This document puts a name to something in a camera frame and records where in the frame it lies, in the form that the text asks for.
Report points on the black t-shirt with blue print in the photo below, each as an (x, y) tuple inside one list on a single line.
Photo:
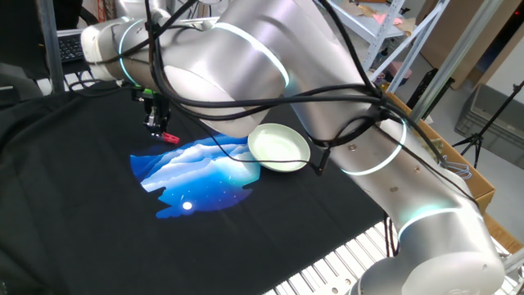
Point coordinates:
[(82, 205)]

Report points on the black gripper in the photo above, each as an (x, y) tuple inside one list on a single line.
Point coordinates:
[(157, 108)]

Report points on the black tripod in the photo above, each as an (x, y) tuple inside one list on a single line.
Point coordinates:
[(477, 139)]

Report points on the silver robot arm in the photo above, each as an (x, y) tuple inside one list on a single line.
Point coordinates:
[(254, 61)]

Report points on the pale green plate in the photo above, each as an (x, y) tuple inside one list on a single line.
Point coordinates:
[(280, 149)]

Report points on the large flat cardboard sheet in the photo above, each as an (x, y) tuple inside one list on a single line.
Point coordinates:
[(450, 41)]

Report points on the white metal shelf rack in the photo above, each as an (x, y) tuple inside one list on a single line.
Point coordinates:
[(376, 37)]

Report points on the aluminium frame post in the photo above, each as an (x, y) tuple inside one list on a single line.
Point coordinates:
[(52, 49), (454, 57)]

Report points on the black keyboard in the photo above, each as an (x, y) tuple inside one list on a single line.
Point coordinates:
[(70, 47)]

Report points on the grey plastic crate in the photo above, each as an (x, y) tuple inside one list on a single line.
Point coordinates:
[(487, 110)]

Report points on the brown cardboard box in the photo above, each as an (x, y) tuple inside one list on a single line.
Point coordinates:
[(479, 184)]

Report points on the red plastic clamp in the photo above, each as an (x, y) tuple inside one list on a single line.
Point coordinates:
[(171, 138)]

